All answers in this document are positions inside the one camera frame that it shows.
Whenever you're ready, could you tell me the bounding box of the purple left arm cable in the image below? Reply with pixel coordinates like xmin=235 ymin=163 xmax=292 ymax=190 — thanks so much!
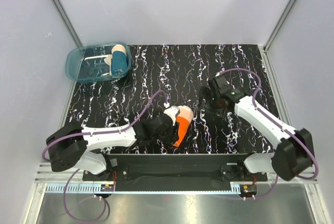
xmin=41 ymin=90 xmax=170 ymax=221

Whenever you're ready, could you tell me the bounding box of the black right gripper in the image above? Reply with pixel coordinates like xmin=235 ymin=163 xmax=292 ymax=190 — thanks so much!
xmin=194 ymin=86 xmax=228 ymax=119

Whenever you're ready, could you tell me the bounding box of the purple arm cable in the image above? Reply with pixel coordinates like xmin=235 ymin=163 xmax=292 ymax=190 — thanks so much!
xmin=41 ymin=90 xmax=170 ymax=221
xmin=213 ymin=68 xmax=319 ymax=198

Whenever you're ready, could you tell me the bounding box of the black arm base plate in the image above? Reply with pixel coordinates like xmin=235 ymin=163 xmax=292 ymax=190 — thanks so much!
xmin=83 ymin=155 xmax=268 ymax=183

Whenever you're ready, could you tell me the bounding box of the orange cartoon towel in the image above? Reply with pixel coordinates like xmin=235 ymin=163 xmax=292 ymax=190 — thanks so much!
xmin=173 ymin=105 xmax=194 ymax=147

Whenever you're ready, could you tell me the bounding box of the slotted cable duct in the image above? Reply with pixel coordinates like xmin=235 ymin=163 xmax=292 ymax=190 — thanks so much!
xmin=230 ymin=182 xmax=241 ymax=194
xmin=46 ymin=183 xmax=112 ymax=194

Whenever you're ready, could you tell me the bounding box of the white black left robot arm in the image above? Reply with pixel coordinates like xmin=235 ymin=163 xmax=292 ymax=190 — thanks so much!
xmin=44 ymin=113 xmax=180 ymax=180

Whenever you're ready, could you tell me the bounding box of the right controller board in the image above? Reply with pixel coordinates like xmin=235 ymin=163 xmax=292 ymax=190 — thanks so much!
xmin=241 ymin=184 xmax=257 ymax=197

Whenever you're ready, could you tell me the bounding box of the right rear aluminium post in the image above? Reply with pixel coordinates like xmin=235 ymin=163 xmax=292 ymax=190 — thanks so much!
xmin=263 ymin=0 xmax=297 ymax=52

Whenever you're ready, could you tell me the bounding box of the left slotted cable duct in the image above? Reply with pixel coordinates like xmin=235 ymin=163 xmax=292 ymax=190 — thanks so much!
xmin=46 ymin=183 xmax=112 ymax=194

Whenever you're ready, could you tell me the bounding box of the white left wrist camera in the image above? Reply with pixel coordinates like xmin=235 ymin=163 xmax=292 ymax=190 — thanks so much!
xmin=163 ymin=106 xmax=181 ymax=126

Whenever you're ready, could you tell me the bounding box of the teal beige cartoon towel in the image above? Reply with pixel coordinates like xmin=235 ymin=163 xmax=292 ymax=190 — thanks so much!
xmin=104 ymin=44 xmax=128 ymax=75

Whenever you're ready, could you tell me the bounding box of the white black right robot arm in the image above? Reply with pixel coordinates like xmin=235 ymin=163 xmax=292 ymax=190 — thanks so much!
xmin=197 ymin=87 xmax=318 ymax=181

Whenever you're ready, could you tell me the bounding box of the aluminium post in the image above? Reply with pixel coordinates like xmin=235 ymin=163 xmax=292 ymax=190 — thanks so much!
xmin=51 ymin=0 xmax=83 ymax=47
xmin=263 ymin=0 xmax=297 ymax=52

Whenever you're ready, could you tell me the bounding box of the teal transparent plastic basin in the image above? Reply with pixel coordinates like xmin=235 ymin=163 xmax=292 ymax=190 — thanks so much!
xmin=65 ymin=43 xmax=132 ymax=84

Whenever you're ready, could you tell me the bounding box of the right slotted cable duct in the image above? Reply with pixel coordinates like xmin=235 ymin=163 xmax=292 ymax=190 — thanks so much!
xmin=230 ymin=182 xmax=241 ymax=194

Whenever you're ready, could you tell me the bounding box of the controller board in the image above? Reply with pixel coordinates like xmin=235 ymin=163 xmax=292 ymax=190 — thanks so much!
xmin=101 ymin=184 xmax=115 ymax=192
xmin=241 ymin=184 xmax=257 ymax=197

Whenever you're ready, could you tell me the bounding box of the left rear aluminium post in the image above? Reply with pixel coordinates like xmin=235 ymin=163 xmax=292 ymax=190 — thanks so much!
xmin=51 ymin=0 xmax=83 ymax=47

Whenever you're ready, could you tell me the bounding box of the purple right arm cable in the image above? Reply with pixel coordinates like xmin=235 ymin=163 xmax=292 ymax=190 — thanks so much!
xmin=213 ymin=68 xmax=319 ymax=198

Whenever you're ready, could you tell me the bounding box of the left controller board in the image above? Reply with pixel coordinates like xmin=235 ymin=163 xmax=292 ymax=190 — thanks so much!
xmin=101 ymin=184 xmax=115 ymax=192

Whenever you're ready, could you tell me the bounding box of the aluminium front frame rail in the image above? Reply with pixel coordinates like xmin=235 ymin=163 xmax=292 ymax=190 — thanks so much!
xmin=34 ymin=163 xmax=315 ymax=183

